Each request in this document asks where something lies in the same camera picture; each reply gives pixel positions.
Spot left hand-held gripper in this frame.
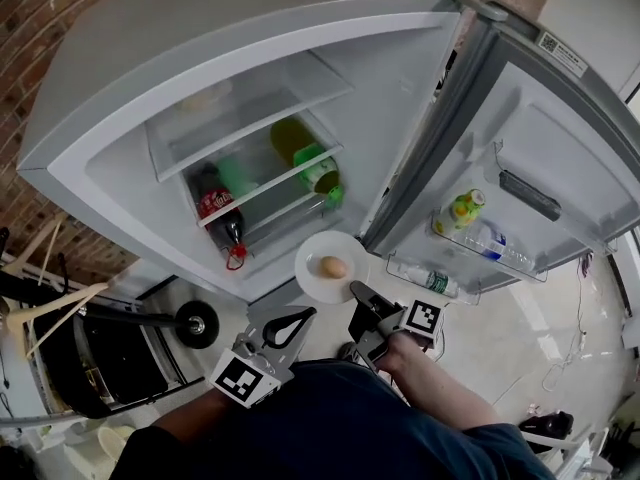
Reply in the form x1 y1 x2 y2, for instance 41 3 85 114
209 305 318 410

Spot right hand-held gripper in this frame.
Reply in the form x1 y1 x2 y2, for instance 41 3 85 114
347 279 446 370

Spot brown egg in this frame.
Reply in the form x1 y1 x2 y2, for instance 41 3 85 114
319 255 348 278

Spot white plate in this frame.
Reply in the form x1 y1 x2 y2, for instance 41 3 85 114
293 230 371 305

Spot white fridge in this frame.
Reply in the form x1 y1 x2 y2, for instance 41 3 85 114
16 0 640 307

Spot person's right forearm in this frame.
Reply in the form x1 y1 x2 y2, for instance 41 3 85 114
375 335 503 428

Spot person's left forearm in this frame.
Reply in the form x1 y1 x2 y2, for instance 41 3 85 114
148 390 239 437

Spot white-edged glass fridge shelf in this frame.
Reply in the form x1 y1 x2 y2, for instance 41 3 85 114
196 146 347 230

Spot clear fridge door bin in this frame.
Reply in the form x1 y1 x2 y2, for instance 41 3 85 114
428 206 550 285

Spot black bar in fridge door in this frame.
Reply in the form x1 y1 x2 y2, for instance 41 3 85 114
498 169 562 222

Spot clear bottle green label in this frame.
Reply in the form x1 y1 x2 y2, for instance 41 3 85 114
398 262 460 298

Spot person's dark blue shirt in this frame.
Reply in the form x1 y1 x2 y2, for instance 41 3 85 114
113 359 554 480

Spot black trolley wheel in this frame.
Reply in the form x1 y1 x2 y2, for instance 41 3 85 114
176 301 221 351

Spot yellow-green juice bottle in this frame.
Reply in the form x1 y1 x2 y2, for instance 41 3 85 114
432 188 487 238

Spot clear water bottle blue label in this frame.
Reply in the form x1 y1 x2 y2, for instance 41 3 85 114
462 219 537 273

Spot black bin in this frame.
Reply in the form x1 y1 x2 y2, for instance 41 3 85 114
73 312 174 417

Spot black trolley bar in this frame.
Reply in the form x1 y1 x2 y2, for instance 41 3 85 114
79 302 201 330

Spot large yellow-green soda bottle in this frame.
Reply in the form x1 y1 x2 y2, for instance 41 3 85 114
269 116 347 210

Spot cola bottle with red label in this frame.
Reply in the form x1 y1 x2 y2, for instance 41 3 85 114
196 161 250 249

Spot small green bottle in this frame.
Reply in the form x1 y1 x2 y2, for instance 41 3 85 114
216 154 260 200

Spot white bowl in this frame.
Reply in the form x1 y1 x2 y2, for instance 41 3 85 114
96 424 137 465

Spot black device on floor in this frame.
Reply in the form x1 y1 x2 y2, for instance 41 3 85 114
518 410 575 440

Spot wooden clothes hangers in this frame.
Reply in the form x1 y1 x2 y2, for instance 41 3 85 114
0 211 110 360

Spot pale food dish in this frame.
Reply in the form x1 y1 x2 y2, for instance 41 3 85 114
173 83 234 115

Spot white sticker label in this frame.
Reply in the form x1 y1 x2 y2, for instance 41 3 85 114
537 31 588 78

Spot white cable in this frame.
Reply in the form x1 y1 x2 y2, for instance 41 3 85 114
541 252 597 395

